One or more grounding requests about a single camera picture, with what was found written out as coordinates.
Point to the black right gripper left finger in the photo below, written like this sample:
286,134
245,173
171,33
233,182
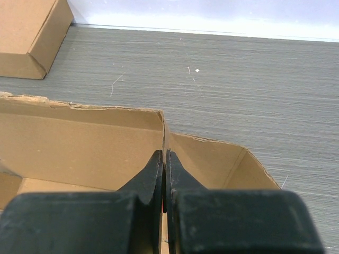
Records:
128,220

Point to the brown cardboard box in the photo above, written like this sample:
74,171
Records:
31,35
49,146

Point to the folded brown cardboard box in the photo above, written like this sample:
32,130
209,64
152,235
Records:
31,35

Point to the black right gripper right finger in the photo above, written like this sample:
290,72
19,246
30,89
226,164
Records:
201,220

